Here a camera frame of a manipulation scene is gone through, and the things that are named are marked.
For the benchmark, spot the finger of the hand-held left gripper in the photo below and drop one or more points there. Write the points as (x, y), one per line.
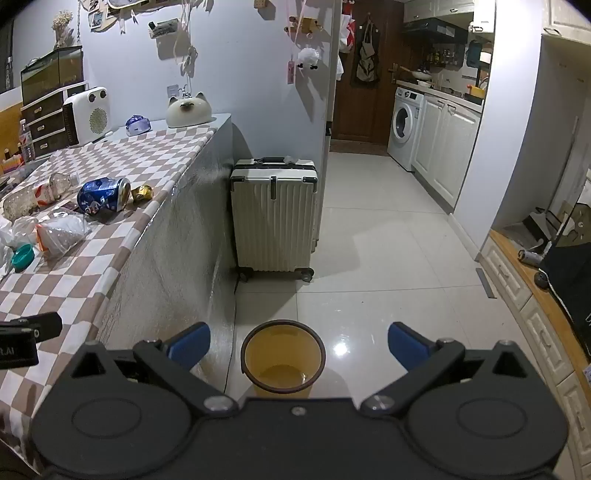
(41, 326)

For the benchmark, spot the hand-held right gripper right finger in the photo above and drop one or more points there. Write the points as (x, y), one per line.
(407, 345)

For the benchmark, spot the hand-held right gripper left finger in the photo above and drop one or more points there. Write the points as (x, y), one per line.
(189, 345)

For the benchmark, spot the teal round lid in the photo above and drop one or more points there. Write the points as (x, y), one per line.
(22, 257)

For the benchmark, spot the white plastic bag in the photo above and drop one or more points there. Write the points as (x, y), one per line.
(10, 240)

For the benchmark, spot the beige bin with brown rim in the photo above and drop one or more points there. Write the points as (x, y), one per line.
(282, 369)

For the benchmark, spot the clear bottle orange label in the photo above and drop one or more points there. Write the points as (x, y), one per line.
(64, 233)

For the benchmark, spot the clear bottle red label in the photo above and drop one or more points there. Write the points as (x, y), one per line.
(37, 194)

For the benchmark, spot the crushed blue drink can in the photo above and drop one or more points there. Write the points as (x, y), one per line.
(101, 194)

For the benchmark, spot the gold wrapper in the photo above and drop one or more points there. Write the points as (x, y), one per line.
(142, 193)

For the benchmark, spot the silver foil table skirt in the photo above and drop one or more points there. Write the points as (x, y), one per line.
(175, 258)

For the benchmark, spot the white low drawer bench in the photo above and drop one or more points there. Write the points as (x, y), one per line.
(531, 318)

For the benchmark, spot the silver can on bench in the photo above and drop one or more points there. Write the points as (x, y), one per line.
(530, 257)

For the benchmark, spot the white ribbed suitcase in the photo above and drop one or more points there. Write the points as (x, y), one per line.
(274, 217)

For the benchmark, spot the colourful snack box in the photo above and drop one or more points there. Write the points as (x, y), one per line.
(11, 165)

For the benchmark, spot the black bag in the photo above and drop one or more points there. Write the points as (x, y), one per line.
(575, 286)

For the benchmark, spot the upright water bottle red label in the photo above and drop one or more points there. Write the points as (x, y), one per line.
(27, 143)

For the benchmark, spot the brown white checkered tablecloth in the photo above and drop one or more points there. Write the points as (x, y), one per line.
(138, 157)

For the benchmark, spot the yellow board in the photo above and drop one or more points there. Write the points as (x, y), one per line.
(10, 129)

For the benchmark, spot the white kitchen base cabinets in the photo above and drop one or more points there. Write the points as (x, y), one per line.
(445, 147)

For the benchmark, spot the white dark drawer cabinet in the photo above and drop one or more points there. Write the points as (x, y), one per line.
(48, 124)

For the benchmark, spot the white space heater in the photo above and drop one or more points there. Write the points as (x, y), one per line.
(87, 115)

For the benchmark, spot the white washing machine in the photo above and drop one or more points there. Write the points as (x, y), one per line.
(404, 124)

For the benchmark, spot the blue white pouch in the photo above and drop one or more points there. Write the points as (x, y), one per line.
(138, 125)

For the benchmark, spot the white cat-shaped ornament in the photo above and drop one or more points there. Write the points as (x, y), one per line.
(188, 113)

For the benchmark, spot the brown wooden door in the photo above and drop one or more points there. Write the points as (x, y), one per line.
(364, 110)

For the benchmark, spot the glass fish tank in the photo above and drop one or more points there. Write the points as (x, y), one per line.
(51, 74)

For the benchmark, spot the yellow kitchen container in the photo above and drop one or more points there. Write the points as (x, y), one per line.
(478, 92)

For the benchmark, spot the pink hanging tag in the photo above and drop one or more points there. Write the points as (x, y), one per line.
(291, 71)

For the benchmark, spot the teal kitchen appliance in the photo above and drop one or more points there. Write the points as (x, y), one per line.
(474, 53)

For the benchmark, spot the dried flower bunch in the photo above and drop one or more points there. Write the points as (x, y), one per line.
(62, 25)

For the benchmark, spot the hanging white plush sheep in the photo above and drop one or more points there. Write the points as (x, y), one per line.
(308, 57)

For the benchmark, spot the dark range hood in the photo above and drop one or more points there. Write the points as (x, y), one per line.
(436, 28)

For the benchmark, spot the white wall socket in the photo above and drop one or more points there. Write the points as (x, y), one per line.
(173, 87)

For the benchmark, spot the wall photo garland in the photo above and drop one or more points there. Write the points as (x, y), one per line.
(99, 18)

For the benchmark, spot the wooden wall shelf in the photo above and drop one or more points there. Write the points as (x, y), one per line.
(164, 27)

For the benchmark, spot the wooden wall hook rack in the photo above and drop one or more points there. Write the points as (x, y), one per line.
(304, 24)

